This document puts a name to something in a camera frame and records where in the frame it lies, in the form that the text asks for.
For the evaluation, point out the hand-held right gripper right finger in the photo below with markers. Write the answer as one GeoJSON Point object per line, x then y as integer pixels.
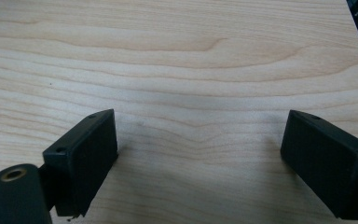
{"type": "Point", "coordinates": [326, 165]}

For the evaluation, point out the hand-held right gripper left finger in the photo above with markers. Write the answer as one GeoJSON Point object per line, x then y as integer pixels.
{"type": "Point", "coordinates": [84, 161]}

